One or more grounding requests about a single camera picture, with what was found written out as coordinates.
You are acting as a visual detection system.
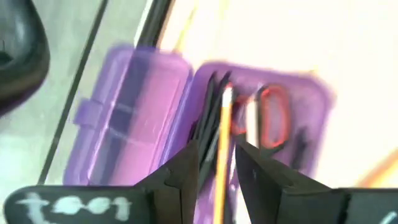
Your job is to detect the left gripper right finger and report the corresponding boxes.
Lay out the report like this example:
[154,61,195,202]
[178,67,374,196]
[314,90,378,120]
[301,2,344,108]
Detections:
[234,141,341,224]

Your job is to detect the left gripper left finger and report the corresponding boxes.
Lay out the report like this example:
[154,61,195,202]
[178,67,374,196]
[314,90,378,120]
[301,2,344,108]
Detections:
[133,139,200,224]

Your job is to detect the orange pencil red eraser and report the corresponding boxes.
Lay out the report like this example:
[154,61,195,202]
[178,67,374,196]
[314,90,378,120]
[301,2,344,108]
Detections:
[356,148,398,189]
[212,84,234,224]

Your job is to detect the matte black pen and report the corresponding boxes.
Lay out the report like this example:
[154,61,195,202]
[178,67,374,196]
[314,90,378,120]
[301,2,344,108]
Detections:
[191,70,218,150]
[201,70,233,178]

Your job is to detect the purple plastic supply box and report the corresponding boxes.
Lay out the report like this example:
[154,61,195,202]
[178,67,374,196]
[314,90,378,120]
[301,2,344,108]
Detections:
[62,43,336,224]

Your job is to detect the red-handled scissors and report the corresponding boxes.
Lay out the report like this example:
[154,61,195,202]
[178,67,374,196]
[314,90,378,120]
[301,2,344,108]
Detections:
[229,83,293,158]

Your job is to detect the black aluminium table frame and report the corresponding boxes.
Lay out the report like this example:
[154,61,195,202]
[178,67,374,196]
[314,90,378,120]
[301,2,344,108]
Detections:
[135,0,174,49]

